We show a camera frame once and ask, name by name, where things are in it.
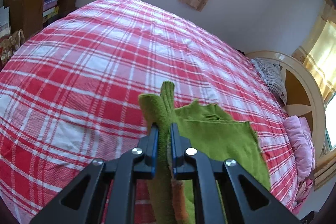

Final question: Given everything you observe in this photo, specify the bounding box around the side window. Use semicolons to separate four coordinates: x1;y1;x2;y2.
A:
323;94;336;153

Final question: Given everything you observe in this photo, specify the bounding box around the pink quilt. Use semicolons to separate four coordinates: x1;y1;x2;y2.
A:
284;115;315;182

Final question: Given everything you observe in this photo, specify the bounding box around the yellow side curtain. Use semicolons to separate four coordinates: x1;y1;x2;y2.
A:
292;0;335;105

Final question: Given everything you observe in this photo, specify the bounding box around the striped pillow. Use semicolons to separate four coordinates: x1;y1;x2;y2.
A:
251;58;288;105

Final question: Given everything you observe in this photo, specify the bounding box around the green orange knitted sweater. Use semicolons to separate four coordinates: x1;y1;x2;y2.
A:
138;81;270;223

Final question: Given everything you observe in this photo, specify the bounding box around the cream wooden headboard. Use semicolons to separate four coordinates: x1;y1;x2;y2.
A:
246;51;326;159

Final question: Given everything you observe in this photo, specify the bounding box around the red white plaid bedsheet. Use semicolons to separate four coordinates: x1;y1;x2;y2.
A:
1;0;298;223

